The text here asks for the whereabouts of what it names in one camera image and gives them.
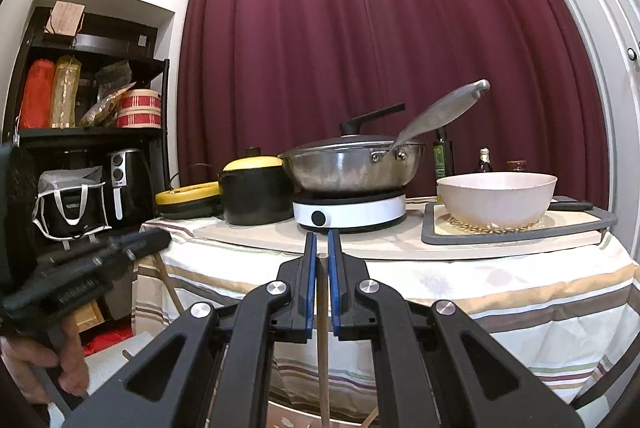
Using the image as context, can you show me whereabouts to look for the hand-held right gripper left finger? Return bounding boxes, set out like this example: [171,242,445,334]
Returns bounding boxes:
[62,232,319,428]

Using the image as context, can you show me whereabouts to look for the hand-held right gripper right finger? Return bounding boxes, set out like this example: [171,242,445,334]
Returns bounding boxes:
[327,230,585,428]

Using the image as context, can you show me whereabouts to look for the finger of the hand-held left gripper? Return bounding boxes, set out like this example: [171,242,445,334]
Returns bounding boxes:
[50,228,171,266]

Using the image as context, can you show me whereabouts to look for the person's left hand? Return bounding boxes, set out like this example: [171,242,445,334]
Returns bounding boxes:
[0,320,92,405]

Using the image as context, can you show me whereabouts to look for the brown wooden box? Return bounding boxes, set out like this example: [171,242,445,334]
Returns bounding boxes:
[74,297,106,335]

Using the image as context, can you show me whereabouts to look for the black air fryer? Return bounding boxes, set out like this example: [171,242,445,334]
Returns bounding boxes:
[102,148,154,222]

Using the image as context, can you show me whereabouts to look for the yellow and black flat appliance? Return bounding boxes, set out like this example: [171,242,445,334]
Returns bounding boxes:
[154,181,224,220]

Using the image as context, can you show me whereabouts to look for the red cloth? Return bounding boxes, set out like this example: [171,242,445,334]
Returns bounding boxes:
[81,324,137,357]

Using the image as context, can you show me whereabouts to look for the white induction cooker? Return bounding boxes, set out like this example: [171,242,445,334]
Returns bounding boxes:
[292,187,407,234]

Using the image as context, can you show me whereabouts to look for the black pot with yellow lid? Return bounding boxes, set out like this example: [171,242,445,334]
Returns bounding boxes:
[218,147,294,227]

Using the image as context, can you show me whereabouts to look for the steel wok pan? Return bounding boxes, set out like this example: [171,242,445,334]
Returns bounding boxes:
[277,79,491,197]

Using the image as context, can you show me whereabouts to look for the red striped round box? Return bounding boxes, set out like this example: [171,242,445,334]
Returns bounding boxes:
[115,88,163,129]

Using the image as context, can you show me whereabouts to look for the black shelf unit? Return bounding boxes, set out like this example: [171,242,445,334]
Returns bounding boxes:
[10,5,172,336]

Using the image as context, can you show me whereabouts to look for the snack bags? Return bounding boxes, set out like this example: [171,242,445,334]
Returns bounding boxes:
[80,60,137,128]

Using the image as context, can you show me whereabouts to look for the gold package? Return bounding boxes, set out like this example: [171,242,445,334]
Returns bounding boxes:
[50,55,82,129]

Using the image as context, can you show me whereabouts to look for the green olive oil bottle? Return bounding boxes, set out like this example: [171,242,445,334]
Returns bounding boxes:
[432,125,455,182]

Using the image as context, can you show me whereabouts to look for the woven trivet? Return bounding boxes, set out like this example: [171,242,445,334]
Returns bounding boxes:
[446,214,545,232]

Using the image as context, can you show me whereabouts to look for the red package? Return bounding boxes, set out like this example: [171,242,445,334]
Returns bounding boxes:
[20,58,55,129]

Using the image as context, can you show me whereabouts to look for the white bowl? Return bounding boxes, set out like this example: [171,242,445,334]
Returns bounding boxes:
[435,171,559,230]

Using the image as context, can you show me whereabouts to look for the striped tablecloth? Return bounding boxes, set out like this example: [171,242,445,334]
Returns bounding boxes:
[131,218,640,415]

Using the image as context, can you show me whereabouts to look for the black box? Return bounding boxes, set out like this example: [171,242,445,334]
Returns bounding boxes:
[74,20,159,59]

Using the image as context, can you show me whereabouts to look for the brown paper bag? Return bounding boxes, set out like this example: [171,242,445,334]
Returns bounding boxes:
[44,1,86,37]

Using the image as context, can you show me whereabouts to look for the grey tray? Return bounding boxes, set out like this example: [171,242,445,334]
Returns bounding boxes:
[420,200,620,245]

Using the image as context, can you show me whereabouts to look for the white cabinet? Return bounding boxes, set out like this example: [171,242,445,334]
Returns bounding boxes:
[540,0,640,261]

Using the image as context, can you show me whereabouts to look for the black bag with white handles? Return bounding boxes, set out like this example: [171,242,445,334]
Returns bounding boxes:
[32,167,112,242]

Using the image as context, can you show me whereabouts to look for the black power cable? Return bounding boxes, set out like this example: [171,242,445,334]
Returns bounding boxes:
[167,162,217,190]

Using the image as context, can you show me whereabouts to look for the black knife handle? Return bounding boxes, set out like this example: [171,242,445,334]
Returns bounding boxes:
[549,200,594,213]

